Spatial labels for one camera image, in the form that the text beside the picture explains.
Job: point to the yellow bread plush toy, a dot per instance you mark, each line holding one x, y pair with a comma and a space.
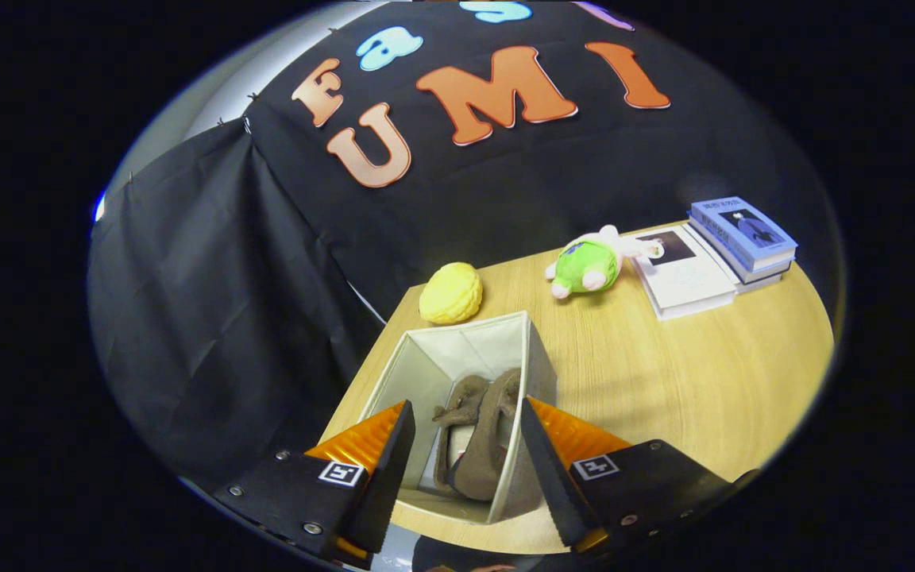
451, 294

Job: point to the brown fuzzy shoe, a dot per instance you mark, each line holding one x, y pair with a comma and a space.
493, 445
457, 405

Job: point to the green and pink plush toy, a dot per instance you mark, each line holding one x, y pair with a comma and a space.
583, 264

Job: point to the thin blue book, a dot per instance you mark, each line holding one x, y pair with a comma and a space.
759, 280

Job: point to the grey fabric storage box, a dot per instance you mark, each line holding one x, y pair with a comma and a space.
473, 342

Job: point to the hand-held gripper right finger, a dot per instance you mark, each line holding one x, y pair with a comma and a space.
549, 469

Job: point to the blue book with figure cover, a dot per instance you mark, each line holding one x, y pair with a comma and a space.
743, 226

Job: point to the black backdrop cloth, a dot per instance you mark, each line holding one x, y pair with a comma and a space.
227, 302

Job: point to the white book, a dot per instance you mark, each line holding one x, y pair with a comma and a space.
688, 278

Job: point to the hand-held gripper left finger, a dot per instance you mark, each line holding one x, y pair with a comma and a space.
390, 469

